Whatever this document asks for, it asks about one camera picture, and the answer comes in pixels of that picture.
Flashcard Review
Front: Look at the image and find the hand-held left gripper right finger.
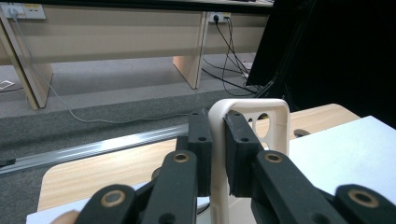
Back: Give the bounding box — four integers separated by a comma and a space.
223, 110, 265, 199

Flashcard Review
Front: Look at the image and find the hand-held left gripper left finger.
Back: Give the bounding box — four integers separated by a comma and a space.
176, 107, 213, 197

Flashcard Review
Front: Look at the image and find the beige phone case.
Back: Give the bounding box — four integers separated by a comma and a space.
207, 98, 291, 224

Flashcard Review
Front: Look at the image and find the black tripod stand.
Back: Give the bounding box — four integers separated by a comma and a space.
255, 80, 278, 99

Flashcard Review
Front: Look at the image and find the white table mat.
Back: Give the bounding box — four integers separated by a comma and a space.
26, 115, 396, 224

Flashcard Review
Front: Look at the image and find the white power socket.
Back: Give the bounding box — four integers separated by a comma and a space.
207, 12, 232, 24
1, 3, 26, 20
23, 3, 47, 21

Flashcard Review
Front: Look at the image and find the beige wooden bench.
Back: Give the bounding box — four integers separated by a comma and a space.
0, 3, 272, 111

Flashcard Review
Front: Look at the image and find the black curtain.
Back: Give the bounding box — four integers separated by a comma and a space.
246, 0, 396, 120

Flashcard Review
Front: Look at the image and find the bundle of black cables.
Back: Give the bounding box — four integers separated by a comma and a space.
200, 15, 265, 97

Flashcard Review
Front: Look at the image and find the table cable grommet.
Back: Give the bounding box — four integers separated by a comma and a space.
292, 128, 312, 138

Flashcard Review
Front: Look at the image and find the aluminium floor rail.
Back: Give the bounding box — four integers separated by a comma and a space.
0, 122, 191, 175

